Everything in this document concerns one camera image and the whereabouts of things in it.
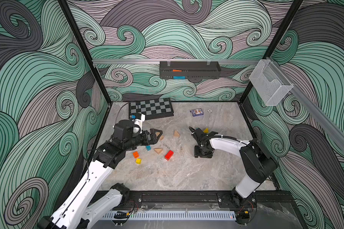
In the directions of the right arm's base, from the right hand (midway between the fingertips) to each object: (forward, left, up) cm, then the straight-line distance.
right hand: (201, 155), depth 90 cm
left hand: (-1, +27, +30) cm, 40 cm away
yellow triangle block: (+18, -6, +1) cm, 19 cm away
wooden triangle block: (+3, +28, +3) cm, 28 cm away
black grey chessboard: (+37, +34, +5) cm, 50 cm away
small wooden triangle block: (+15, +16, +3) cm, 22 cm away
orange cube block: (0, +42, +2) cm, 42 cm away
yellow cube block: (-4, +40, +3) cm, 40 cm away
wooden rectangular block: (+12, +26, +2) cm, 29 cm away
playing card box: (+35, -2, +2) cm, 35 cm away
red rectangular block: (-1, +21, +3) cm, 21 cm away
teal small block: (+5, +34, +2) cm, 35 cm away
